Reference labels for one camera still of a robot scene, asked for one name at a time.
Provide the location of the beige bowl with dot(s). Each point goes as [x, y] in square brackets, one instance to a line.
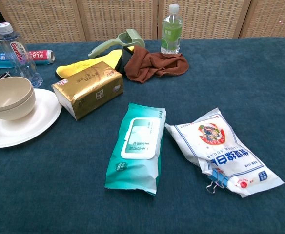
[8, 93]
[23, 111]

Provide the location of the brown crumpled cloth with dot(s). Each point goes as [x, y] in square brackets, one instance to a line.
[152, 65]

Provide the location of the teal wet wipes pack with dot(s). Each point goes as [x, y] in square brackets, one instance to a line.
[132, 170]

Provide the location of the gold tissue pack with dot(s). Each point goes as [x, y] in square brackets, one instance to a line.
[88, 91]

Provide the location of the yellow black sponge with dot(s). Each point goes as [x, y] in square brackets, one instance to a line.
[126, 59]

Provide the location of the green lint roller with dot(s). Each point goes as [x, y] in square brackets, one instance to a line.
[103, 47]

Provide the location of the green label drink bottle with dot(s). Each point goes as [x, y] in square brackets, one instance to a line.
[171, 36]

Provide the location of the yellow microfibre cloth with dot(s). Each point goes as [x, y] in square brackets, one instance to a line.
[69, 69]

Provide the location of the white sugar bag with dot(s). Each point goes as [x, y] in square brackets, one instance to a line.
[230, 156]

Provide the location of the blue binder clip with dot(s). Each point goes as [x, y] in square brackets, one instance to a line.
[218, 176]

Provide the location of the woven folding screen panel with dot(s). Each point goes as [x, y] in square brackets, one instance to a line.
[206, 17]
[42, 19]
[271, 17]
[115, 17]

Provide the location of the blue carpet table cover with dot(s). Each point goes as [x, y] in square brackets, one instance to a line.
[59, 195]

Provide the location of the plastic wrap roll box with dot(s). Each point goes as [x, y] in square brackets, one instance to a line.
[41, 56]

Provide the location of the white round plate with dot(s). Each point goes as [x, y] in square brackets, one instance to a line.
[23, 132]

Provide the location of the clear Ganten water bottle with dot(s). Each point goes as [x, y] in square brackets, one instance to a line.
[18, 57]

